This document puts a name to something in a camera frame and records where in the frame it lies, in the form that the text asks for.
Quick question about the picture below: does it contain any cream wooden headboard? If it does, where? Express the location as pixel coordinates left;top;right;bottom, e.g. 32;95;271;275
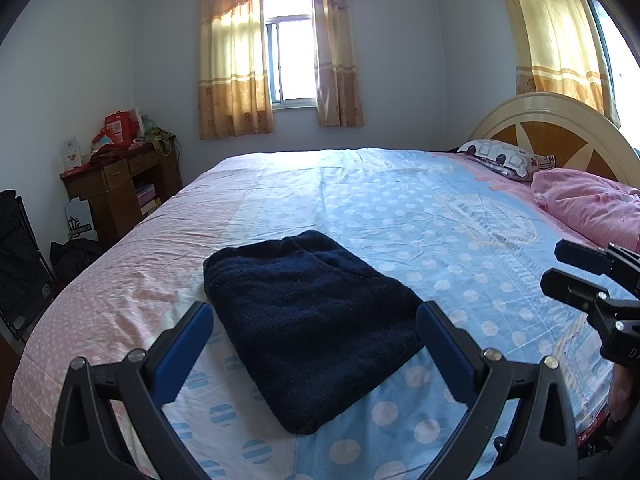
467;92;640;184

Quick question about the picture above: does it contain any black folding rack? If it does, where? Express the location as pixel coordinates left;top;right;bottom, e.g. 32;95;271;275
0;190;56;344

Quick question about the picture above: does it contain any brown wooden desk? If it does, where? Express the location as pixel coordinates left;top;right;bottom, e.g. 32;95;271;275
60;142;182;247

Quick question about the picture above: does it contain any small window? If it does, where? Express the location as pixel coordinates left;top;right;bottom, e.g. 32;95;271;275
262;0;319;109

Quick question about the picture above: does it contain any large window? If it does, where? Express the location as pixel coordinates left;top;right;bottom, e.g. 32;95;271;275
575;0;640;152

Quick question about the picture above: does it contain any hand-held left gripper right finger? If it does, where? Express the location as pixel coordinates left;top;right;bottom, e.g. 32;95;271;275
415;301;581;480

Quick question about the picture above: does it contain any bed with pink blue sheet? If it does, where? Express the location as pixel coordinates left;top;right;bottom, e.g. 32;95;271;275
2;147;640;480

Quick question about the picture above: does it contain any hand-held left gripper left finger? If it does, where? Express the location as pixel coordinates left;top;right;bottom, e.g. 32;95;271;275
50;301;216;480

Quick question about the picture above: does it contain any white paper bag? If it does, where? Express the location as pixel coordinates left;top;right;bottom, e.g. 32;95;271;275
65;197;100;241

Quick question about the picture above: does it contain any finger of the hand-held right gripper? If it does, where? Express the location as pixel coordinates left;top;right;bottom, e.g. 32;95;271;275
540;267;609;312
553;238;614;277

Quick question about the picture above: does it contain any patterned pillow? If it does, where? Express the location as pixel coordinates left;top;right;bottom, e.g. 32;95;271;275
457;139;557;179

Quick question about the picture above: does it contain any long yellow curtain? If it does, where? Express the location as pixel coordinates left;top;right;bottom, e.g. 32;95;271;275
492;0;621;129

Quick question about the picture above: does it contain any stack of books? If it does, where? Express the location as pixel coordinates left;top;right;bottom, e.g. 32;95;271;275
135;184;161;216

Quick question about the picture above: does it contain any navy patterned knit sweater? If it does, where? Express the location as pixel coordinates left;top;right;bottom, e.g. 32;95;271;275
202;230;426;436

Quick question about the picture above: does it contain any person's right hand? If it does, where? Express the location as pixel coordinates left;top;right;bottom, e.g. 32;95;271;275
607;360;640;422

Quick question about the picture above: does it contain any narrow yellow curtain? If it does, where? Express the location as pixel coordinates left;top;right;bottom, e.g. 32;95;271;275
307;0;364;129

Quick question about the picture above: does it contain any pink pillow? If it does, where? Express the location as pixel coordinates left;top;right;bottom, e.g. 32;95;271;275
531;169;640;254

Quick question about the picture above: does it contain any wide yellow curtain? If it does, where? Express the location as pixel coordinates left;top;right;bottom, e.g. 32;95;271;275
197;0;275;141

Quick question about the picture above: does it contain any black bag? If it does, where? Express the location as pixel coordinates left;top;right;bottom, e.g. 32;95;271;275
50;239;106;281

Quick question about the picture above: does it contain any white card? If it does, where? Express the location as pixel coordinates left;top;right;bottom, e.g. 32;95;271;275
62;137;84;169

